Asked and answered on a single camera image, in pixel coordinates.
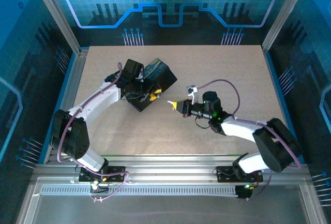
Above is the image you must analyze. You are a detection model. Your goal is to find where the black box with starry print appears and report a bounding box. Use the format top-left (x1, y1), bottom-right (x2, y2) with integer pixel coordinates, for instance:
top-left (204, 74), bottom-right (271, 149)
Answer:
top-left (126, 57), bottom-right (178, 113)

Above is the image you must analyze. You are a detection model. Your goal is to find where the black controller box green light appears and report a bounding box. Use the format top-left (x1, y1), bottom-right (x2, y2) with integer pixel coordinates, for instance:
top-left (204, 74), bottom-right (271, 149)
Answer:
top-left (234, 183), bottom-right (256, 202)

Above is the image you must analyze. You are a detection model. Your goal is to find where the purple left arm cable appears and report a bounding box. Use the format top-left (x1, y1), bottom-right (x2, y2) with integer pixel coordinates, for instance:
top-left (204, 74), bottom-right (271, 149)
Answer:
top-left (56, 62), bottom-right (130, 203)

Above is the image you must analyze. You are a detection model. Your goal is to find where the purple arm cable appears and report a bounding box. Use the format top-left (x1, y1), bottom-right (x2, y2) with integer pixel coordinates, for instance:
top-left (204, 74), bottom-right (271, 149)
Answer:
top-left (198, 79), bottom-right (302, 199)
top-left (56, 62), bottom-right (130, 203)

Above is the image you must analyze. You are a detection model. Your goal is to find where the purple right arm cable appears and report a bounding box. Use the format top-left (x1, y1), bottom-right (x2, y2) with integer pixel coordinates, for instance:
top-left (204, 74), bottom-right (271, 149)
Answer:
top-left (198, 79), bottom-right (302, 199)

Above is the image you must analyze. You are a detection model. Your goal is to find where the aluminium front frame rail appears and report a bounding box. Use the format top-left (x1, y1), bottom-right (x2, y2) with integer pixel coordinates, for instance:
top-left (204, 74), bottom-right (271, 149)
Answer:
top-left (33, 155), bottom-right (311, 182)

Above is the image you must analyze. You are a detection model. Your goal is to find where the aluminium side frame rail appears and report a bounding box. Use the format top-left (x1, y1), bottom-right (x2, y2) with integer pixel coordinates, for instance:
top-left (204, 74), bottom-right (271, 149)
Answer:
top-left (43, 49), bottom-right (90, 164)

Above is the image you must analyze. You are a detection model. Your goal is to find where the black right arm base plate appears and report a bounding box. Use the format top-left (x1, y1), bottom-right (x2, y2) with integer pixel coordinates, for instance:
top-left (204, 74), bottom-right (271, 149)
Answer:
top-left (216, 165), bottom-right (264, 183)

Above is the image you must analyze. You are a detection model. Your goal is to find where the slotted grey cable duct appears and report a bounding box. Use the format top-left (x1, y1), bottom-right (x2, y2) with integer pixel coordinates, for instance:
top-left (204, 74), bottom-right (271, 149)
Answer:
top-left (40, 185), bottom-right (238, 197)

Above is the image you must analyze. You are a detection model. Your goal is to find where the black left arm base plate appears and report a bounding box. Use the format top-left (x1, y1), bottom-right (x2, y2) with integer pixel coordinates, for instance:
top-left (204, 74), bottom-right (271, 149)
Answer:
top-left (79, 165), bottom-right (127, 183)

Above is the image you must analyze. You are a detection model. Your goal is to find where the aluminium frame post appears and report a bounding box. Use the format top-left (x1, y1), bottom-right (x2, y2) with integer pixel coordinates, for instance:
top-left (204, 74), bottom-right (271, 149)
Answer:
top-left (28, 0), bottom-right (81, 54)
top-left (261, 0), bottom-right (312, 52)

